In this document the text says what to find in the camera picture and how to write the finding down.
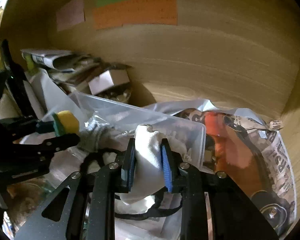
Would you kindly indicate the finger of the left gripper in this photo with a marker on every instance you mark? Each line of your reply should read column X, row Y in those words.
column 43, row 124
column 57, row 142

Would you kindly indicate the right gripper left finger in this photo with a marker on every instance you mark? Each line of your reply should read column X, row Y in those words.
column 128, row 167

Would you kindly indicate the yellow green scrub sponge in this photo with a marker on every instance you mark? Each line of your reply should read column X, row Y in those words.
column 65, row 122

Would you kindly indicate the orange sticky note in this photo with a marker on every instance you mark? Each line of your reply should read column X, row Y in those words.
column 130, row 12

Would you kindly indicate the rolled newspaper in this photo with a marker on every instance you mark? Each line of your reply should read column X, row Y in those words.
column 65, row 61

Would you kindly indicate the pink sticky note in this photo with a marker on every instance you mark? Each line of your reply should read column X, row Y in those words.
column 72, row 13

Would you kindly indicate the orange printed gift bag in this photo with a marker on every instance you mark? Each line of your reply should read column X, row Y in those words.
column 255, row 158

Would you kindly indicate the dark wine bottle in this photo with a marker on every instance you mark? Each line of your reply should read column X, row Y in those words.
column 15, row 81

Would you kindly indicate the white cloth with black strap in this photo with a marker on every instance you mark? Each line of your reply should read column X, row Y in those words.
column 147, row 193

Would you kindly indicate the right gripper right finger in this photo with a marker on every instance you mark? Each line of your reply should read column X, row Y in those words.
column 170, row 164

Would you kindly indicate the small white cardboard box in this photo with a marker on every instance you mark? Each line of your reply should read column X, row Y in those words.
column 107, row 80

